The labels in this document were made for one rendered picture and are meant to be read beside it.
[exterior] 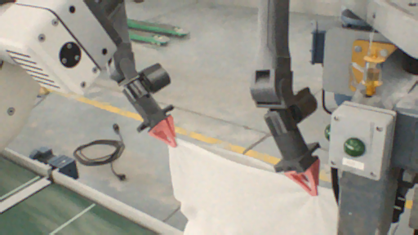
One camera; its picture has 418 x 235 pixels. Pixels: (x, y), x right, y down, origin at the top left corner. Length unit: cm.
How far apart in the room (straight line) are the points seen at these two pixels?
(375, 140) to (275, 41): 34
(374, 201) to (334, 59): 46
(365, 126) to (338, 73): 50
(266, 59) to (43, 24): 47
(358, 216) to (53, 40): 54
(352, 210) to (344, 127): 18
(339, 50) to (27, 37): 74
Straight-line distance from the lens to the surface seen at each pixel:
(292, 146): 94
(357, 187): 76
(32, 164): 250
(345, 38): 110
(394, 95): 72
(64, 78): 63
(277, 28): 92
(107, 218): 204
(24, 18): 62
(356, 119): 65
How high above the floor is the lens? 162
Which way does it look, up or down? 27 degrees down
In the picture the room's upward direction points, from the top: 4 degrees counter-clockwise
